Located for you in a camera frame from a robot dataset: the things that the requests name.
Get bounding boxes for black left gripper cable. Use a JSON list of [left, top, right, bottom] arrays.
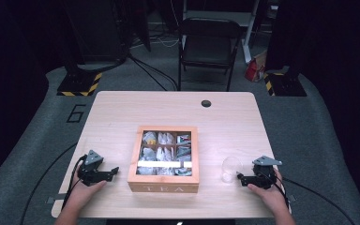
[[20, 142, 88, 225]]

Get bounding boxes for wooden tea box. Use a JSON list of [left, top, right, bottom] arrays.
[[127, 125, 201, 194]]

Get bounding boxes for person's right hand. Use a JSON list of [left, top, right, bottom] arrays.
[[247, 168, 290, 215]]

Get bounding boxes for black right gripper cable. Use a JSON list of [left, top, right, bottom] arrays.
[[273, 168, 356, 225]]

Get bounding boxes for black folding chair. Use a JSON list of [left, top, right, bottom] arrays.
[[177, 17, 243, 93]]

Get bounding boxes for person's left hand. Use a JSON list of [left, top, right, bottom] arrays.
[[66, 179, 108, 212]]

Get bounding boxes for black equipment rack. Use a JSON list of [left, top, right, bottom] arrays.
[[63, 0, 129, 65]]

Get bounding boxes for black stand base striped edge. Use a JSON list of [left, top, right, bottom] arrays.
[[262, 66, 308, 98], [56, 70, 103, 98]]

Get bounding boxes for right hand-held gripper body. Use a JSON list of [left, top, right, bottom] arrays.
[[251, 155, 284, 190]]

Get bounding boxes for white floor cable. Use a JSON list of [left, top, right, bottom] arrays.
[[130, 33, 181, 50]]

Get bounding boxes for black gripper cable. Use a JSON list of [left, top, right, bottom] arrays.
[[273, 168, 356, 225], [20, 142, 88, 225]]

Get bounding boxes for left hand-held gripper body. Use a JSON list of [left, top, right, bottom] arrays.
[[77, 149, 108, 188]]

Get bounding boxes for pile of tea bags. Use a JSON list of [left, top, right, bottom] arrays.
[[136, 130, 193, 177]]

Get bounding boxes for clear glass cup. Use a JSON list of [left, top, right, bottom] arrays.
[[220, 156, 244, 184]]

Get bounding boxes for black floor cables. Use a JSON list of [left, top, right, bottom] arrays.
[[127, 53, 180, 92]]

